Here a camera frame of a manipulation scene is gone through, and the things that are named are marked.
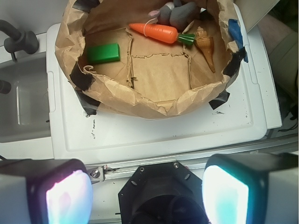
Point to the white sink basin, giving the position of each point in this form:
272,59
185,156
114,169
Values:
24,111

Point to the brown paper bag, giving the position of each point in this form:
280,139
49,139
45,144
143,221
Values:
152,80

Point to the white plastic bin lid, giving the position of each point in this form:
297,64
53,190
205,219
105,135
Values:
252,108

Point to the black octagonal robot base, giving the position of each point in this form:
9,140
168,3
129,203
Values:
164,193

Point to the green rectangular block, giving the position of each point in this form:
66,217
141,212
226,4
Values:
103,53

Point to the tan spiral seashell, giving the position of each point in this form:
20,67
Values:
206,44

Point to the orange toy carrot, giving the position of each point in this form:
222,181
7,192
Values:
162,33

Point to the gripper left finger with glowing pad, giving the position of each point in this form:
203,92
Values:
45,192

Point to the grey plush mouse toy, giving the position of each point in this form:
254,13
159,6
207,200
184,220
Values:
175,14

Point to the black sink faucet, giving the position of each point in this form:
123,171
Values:
18,40

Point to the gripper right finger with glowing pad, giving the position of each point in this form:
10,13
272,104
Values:
243,188

